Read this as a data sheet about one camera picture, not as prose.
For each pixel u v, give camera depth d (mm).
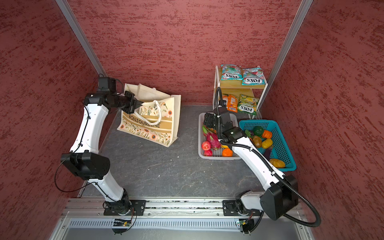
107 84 590
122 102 654
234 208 739
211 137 904
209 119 690
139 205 742
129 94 683
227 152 890
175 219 712
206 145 874
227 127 583
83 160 438
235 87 877
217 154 924
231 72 904
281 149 897
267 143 942
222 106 658
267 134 972
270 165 436
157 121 762
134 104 696
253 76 874
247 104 974
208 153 887
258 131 952
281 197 387
